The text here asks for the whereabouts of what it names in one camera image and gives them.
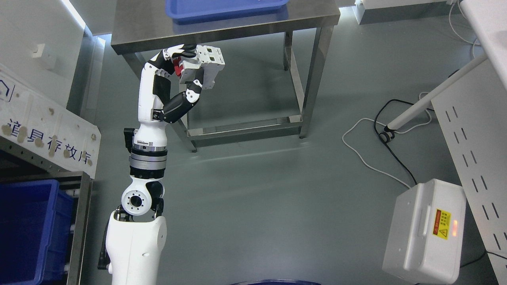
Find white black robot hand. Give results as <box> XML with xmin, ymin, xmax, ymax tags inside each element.
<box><xmin>138</xmin><ymin>44</ymin><xmax>202</xmax><ymax>124</ymax></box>

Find grey circuit breaker red switch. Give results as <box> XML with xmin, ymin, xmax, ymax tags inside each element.
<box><xmin>173</xmin><ymin>45</ymin><xmax>226</xmax><ymax>89</ymax></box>

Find blue robot base rim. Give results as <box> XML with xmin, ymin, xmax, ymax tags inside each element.
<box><xmin>232</xmin><ymin>279</ymin><xmax>321</xmax><ymax>285</ymax></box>

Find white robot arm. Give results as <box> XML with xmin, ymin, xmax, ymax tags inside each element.
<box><xmin>97</xmin><ymin>44</ymin><xmax>204</xmax><ymax>285</ymax></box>

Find metal shelf rack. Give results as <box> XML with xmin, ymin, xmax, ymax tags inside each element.
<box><xmin>0</xmin><ymin>137</ymin><xmax>93</xmax><ymax>285</ymax></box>

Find stainless steel table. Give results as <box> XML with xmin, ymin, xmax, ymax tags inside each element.
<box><xmin>111</xmin><ymin>0</ymin><xmax>341</xmax><ymax>153</ymax></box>

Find blue plastic tray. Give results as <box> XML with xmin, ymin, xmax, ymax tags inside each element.
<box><xmin>165</xmin><ymin>0</ymin><xmax>289</xmax><ymax>23</ymax></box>

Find white sign panel blue text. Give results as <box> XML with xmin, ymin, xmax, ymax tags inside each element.
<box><xmin>0</xmin><ymin>65</ymin><xmax>101</xmax><ymax>179</ymax></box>

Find blue storage bin left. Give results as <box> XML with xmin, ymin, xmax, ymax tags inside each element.
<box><xmin>0</xmin><ymin>180</ymin><xmax>74</xmax><ymax>285</ymax></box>

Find white pole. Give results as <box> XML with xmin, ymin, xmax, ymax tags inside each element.
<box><xmin>384</xmin><ymin>53</ymin><xmax>487</xmax><ymax>132</ymax></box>

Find white perforated cabinet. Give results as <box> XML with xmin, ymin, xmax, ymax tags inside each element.
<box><xmin>432</xmin><ymin>0</ymin><xmax>507</xmax><ymax>285</ymax></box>

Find white equipment box warning label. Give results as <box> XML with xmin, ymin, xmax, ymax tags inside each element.
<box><xmin>382</xmin><ymin>179</ymin><xmax>467</xmax><ymax>284</ymax></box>

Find white wall socket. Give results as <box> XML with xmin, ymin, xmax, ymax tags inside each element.
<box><xmin>31</xmin><ymin>44</ymin><xmax>47</xmax><ymax>59</ymax></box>

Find black cable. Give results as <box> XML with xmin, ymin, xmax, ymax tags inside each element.
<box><xmin>374</xmin><ymin>99</ymin><xmax>418</xmax><ymax>186</ymax></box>

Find white cable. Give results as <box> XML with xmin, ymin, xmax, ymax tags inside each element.
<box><xmin>342</xmin><ymin>92</ymin><xmax>434</xmax><ymax>190</ymax></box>

